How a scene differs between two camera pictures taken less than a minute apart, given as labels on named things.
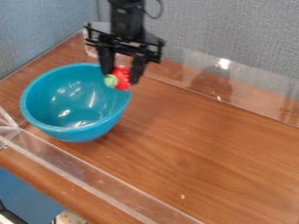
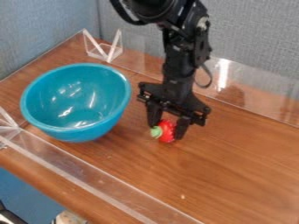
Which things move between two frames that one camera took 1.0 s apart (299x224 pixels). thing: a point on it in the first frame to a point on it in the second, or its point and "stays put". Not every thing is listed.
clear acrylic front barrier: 138,204 stays put
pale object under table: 69,217 stays put
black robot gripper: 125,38 to 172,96
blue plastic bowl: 69,103 stays put
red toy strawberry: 118,79 to 164,130
